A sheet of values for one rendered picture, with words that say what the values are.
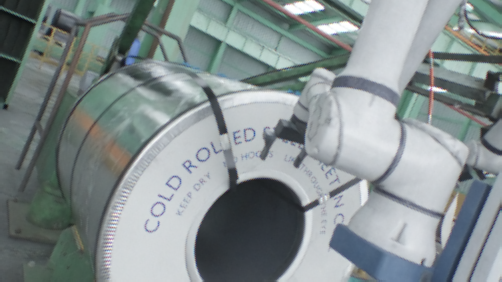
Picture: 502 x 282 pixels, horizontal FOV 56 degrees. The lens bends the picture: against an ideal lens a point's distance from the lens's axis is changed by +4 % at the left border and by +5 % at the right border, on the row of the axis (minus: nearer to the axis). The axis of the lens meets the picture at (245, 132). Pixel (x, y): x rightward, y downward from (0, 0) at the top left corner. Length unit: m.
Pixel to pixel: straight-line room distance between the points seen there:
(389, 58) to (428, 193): 0.30
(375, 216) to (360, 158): 0.14
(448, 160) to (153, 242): 1.05
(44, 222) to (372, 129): 2.72
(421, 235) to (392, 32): 0.44
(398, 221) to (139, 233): 0.94
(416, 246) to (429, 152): 0.20
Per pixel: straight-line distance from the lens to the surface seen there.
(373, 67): 1.04
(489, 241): 1.10
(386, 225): 1.05
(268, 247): 2.18
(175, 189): 1.66
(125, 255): 1.70
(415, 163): 1.04
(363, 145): 0.99
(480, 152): 1.81
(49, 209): 3.38
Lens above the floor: 1.21
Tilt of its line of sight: 2 degrees down
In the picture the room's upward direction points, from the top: 22 degrees clockwise
